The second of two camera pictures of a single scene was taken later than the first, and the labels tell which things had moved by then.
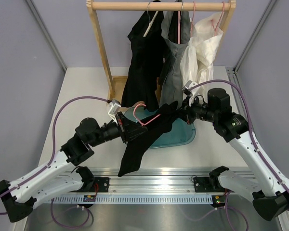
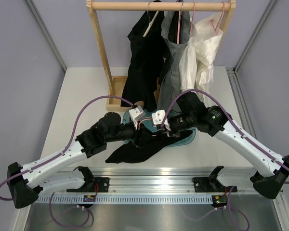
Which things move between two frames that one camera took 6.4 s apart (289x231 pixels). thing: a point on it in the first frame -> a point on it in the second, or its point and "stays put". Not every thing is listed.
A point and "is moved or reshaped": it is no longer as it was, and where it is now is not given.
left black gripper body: (124, 130) -> (137, 138)
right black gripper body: (190, 110) -> (175, 130)
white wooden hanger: (151, 22) stays put
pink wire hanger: (139, 121) is moved or reshaped
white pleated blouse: (189, 61) stays put
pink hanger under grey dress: (178, 26) stays put
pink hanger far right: (215, 29) stays put
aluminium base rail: (162, 181) stays put
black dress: (149, 57) stays put
